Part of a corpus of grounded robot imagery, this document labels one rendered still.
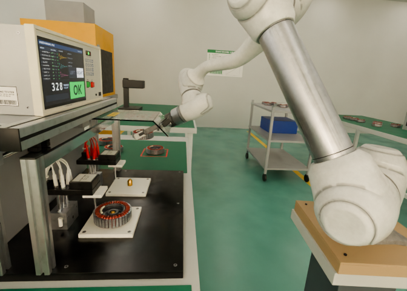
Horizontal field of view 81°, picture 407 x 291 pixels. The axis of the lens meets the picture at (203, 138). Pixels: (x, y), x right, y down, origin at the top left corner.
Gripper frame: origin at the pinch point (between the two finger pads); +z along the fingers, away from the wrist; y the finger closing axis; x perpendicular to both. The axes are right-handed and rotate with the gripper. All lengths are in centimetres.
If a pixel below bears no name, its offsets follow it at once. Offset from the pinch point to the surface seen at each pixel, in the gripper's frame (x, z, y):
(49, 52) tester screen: 26, -24, -62
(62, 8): 248, 171, 236
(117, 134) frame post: 4.2, 1.2, -18.6
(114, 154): -3.6, -6.1, -35.9
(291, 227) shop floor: -127, -37, 87
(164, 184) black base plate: -24.6, -12.2, -23.6
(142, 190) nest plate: -21.2, -8.7, -34.6
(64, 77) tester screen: 21, -19, -55
